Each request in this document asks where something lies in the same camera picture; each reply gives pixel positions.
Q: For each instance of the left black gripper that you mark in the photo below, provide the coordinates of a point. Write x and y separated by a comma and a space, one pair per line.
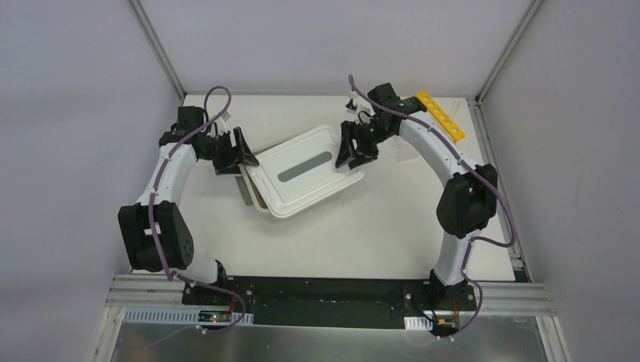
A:
229, 151

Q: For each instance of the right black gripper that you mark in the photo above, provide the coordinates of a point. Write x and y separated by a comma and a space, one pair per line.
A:
358, 141

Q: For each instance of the beige plastic bin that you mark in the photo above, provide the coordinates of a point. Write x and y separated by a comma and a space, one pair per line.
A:
251, 195

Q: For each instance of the white bin lid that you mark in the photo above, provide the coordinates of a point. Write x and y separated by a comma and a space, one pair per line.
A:
300, 172

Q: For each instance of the yellow test tube rack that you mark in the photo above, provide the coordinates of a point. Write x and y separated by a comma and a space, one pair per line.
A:
445, 122

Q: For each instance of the clear plastic tube rack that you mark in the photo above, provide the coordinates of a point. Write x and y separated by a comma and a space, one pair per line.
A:
402, 150

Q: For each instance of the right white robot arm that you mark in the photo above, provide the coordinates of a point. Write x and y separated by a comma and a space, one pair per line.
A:
467, 202

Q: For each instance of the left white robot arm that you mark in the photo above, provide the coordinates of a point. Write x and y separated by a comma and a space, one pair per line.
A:
154, 231

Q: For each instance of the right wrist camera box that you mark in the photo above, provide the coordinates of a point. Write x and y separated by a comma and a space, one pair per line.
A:
361, 114

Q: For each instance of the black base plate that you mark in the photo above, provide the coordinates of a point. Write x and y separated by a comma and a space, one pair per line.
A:
382, 304

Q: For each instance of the aluminium frame rail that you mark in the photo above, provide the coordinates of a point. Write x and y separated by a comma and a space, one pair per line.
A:
143, 290

